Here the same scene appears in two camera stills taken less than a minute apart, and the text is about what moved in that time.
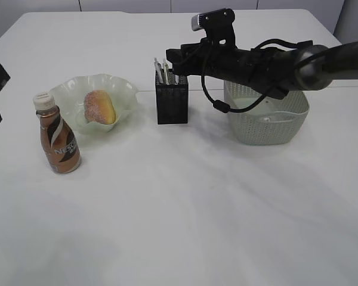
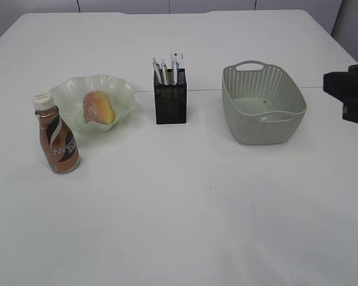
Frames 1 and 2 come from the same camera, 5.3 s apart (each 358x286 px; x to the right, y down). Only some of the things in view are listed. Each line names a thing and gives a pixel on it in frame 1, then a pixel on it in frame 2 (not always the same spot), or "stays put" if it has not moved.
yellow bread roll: (98, 107) stays put
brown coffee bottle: (61, 143) stays put
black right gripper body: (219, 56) → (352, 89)
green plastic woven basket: (271, 121) stays put
